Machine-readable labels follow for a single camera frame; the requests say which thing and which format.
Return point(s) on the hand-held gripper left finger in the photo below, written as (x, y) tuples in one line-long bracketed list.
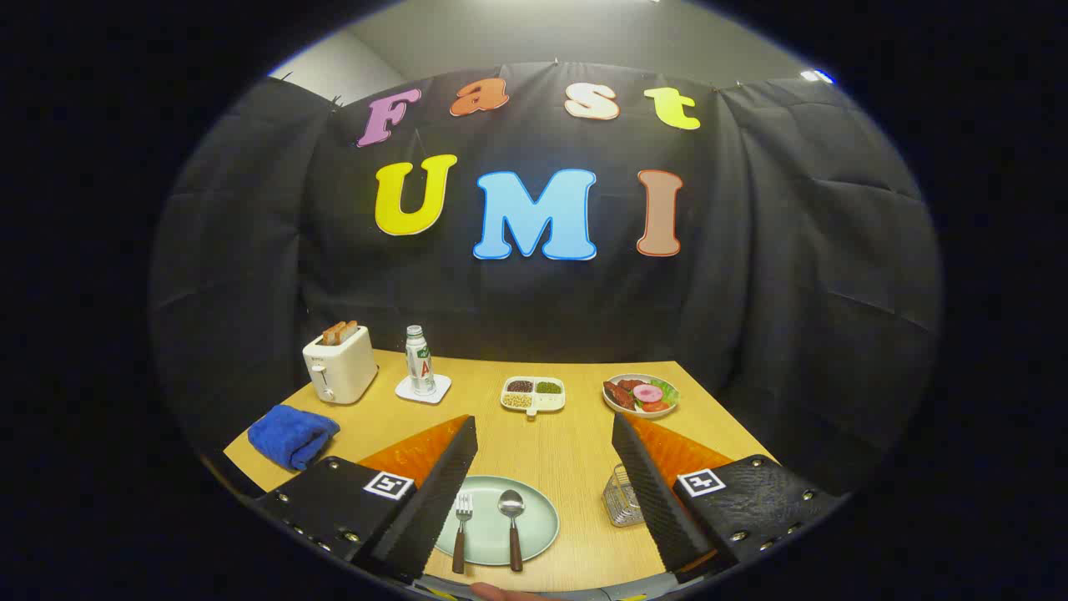
[(434, 501)]

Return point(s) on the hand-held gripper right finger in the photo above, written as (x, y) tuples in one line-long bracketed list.
[(655, 501)]

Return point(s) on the red tomato slice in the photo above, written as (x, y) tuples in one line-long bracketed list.
[(655, 406)]

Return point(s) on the white food plate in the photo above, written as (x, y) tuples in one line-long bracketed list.
[(622, 406)]

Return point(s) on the pale green plate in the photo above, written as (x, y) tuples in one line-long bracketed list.
[(538, 522)]

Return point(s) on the pink ham slice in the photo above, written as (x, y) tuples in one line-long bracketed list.
[(647, 392)]

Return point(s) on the white square coaster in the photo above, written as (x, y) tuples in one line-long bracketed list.
[(438, 391)]

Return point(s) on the green lettuce leaf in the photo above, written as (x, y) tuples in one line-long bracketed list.
[(669, 389)]

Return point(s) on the brown meat slice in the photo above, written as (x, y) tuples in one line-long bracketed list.
[(617, 393), (632, 384)]

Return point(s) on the pile of yellow soybeans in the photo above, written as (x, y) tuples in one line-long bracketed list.
[(517, 401)]

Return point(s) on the clear plastic drink bottle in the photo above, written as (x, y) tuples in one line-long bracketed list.
[(420, 363)]

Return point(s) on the pile of dark red beans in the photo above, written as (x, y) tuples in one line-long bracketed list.
[(519, 386)]

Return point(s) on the white divided dish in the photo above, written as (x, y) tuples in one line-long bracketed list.
[(551, 402)]

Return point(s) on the blue folded towel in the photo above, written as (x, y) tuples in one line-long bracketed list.
[(292, 438)]

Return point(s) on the pile of green beans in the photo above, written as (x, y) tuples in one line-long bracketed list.
[(548, 386)]

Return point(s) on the cream toaster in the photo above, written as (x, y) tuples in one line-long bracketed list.
[(342, 371)]

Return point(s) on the brown toast slice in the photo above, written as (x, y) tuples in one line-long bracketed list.
[(350, 329), (331, 335)]

